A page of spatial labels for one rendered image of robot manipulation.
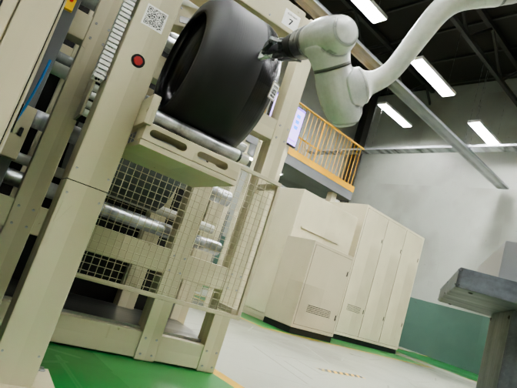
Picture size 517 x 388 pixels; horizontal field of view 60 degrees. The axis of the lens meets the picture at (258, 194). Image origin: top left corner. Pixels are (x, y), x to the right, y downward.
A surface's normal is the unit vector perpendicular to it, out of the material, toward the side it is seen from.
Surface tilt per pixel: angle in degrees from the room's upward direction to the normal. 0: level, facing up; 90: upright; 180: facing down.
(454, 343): 90
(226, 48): 90
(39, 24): 90
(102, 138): 90
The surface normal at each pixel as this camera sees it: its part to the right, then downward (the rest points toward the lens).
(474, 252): -0.71, -0.35
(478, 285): -0.29, -0.28
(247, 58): 0.53, -0.03
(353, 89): 0.24, 0.21
